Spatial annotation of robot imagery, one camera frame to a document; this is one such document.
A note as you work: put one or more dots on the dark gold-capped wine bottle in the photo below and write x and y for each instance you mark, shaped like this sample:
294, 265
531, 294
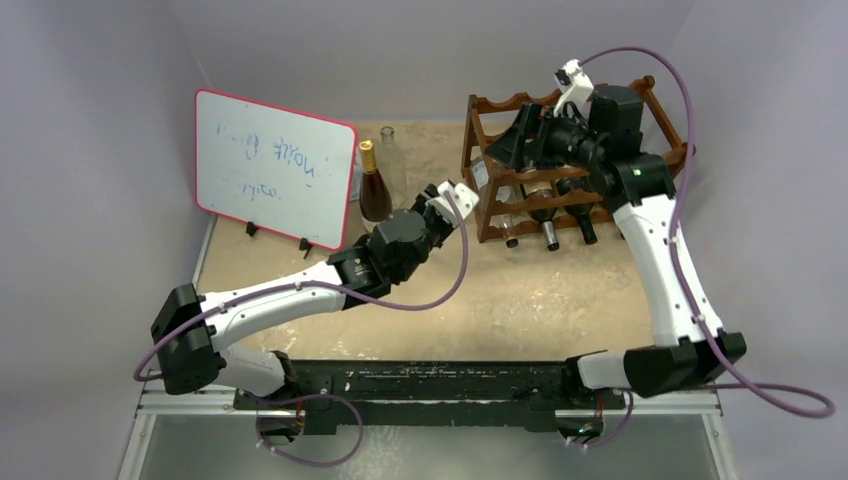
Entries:
375, 199

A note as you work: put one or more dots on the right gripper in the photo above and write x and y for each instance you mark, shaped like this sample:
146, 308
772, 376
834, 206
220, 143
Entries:
534, 134

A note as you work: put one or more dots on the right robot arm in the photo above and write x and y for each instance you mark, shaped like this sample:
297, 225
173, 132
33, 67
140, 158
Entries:
690, 345

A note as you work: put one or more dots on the clear labelled bottle in rack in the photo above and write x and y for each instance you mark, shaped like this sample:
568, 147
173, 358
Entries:
504, 194

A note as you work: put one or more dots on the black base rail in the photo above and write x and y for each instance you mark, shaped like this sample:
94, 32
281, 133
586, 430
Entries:
538, 396

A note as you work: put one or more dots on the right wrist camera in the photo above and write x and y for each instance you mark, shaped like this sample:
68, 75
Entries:
574, 85

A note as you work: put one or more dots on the brown wooden wine rack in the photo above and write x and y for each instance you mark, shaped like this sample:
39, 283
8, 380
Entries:
490, 179

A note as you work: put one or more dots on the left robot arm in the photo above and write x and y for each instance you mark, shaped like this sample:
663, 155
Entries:
196, 336

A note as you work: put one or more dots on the clear slim glass bottle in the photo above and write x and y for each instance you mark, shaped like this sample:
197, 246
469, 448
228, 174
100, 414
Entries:
394, 163

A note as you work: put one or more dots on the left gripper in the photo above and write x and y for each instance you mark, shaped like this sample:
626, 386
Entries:
433, 209

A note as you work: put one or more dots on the red framed whiteboard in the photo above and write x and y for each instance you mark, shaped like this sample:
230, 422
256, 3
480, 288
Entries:
282, 170

